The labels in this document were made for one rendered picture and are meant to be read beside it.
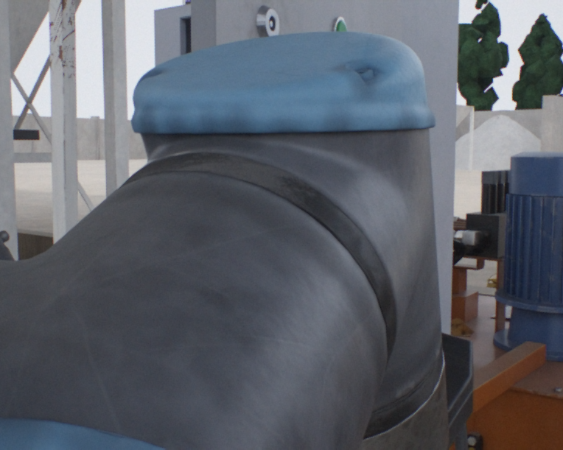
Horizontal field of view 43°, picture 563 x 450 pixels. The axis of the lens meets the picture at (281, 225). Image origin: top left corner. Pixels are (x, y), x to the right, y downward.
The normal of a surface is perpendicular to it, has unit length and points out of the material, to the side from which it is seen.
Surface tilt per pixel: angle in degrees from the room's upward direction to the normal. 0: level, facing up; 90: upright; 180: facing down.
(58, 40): 91
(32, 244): 90
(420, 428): 101
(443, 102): 90
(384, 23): 90
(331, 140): 111
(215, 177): 27
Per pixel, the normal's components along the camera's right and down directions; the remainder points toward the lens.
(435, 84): 0.78, 0.07
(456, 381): -0.15, -0.86
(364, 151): 0.46, 0.40
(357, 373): 0.88, -0.12
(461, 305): -0.56, 0.09
